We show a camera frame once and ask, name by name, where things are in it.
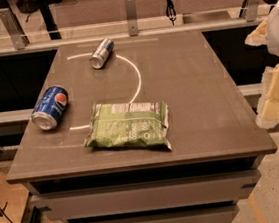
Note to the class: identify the left metal rail bracket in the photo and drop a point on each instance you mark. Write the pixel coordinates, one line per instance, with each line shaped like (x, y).
(12, 25)

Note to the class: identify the silver blue soda can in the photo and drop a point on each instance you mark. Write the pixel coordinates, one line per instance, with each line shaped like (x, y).
(101, 53)

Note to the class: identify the blue pepsi can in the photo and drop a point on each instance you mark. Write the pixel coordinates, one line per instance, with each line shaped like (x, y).
(49, 110)

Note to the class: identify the middle metal rail bracket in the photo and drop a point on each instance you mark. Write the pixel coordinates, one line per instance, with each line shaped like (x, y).
(131, 17)

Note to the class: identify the green jalapeno chip bag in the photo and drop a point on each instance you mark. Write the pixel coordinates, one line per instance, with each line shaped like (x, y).
(129, 125)

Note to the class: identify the black desk leg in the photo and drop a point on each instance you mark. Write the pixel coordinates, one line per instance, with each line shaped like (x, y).
(48, 20)

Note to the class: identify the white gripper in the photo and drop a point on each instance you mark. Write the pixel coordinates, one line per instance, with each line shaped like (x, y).
(267, 33)

